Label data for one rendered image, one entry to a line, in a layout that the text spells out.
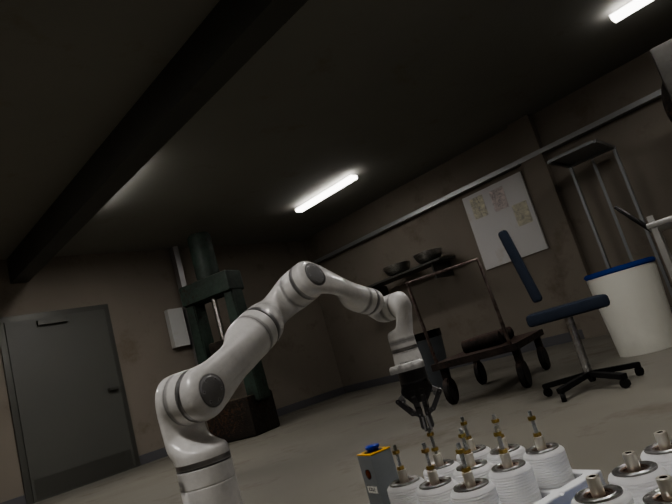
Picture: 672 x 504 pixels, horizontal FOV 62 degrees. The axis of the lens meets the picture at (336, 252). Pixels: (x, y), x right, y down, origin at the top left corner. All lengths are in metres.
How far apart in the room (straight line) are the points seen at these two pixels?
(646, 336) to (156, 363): 6.13
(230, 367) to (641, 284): 4.02
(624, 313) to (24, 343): 6.49
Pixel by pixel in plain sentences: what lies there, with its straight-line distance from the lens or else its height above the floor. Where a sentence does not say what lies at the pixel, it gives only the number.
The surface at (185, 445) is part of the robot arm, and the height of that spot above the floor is 0.51.
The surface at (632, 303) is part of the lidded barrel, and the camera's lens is 4.73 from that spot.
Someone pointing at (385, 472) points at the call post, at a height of 0.26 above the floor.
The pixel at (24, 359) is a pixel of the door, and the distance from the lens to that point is 7.77.
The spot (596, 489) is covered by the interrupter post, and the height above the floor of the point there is 0.26.
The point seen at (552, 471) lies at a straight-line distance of 1.42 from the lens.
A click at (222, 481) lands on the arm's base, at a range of 0.99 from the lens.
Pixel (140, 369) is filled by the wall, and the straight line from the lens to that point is 8.25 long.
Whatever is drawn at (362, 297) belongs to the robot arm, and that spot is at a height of 0.71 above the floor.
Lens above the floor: 0.57
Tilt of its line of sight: 11 degrees up
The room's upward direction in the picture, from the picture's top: 16 degrees counter-clockwise
